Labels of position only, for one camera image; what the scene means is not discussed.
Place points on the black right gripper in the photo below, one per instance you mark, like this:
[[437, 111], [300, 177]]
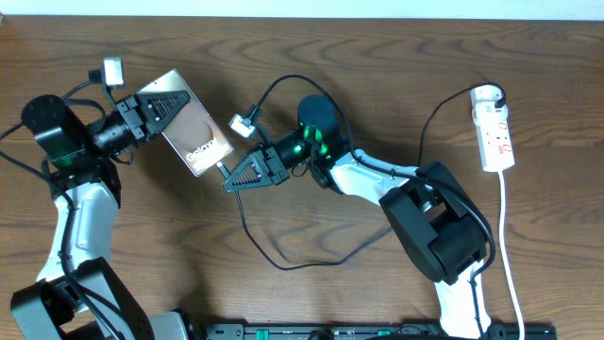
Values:
[[269, 168]]

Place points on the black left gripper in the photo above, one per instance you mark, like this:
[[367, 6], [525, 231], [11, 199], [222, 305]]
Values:
[[146, 105]]

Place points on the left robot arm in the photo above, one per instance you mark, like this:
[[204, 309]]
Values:
[[77, 294]]

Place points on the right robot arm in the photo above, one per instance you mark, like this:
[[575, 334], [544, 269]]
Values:
[[437, 224]]

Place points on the white power strip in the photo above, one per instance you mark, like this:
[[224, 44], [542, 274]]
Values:
[[490, 116]]

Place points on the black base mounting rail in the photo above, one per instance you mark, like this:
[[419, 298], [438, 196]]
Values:
[[405, 331]]

